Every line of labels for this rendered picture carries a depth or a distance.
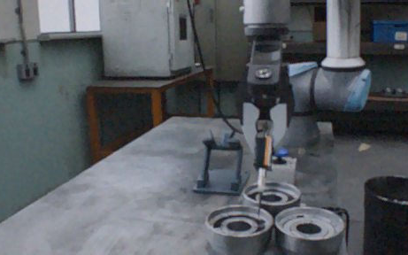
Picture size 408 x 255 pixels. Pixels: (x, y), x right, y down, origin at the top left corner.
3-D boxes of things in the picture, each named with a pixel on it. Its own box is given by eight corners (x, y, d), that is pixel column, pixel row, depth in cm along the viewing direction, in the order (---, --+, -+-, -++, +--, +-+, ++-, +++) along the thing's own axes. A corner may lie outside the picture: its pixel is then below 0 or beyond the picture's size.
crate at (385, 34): (418, 42, 392) (419, 21, 387) (427, 44, 357) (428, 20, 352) (367, 42, 406) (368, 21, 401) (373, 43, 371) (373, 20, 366)
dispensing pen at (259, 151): (247, 216, 61) (257, 117, 66) (250, 220, 64) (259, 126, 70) (261, 218, 60) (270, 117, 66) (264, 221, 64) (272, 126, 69)
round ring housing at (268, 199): (236, 221, 68) (236, 200, 67) (250, 198, 78) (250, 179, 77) (296, 228, 65) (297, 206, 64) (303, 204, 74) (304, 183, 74)
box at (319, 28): (357, 43, 371) (358, 3, 363) (304, 42, 385) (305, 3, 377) (354, 42, 411) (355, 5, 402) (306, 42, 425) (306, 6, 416)
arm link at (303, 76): (284, 103, 124) (285, 59, 121) (326, 106, 117) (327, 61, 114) (269, 109, 114) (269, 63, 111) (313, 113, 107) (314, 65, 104)
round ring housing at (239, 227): (220, 266, 55) (219, 241, 54) (196, 233, 65) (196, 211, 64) (284, 251, 58) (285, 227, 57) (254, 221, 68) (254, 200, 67)
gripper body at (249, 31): (290, 95, 70) (291, 27, 67) (288, 104, 62) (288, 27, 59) (249, 94, 72) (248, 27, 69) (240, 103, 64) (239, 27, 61)
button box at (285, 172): (294, 189, 82) (295, 166, 81) (260, 186, 84) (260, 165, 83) (296, 175, 89) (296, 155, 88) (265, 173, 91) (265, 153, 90)
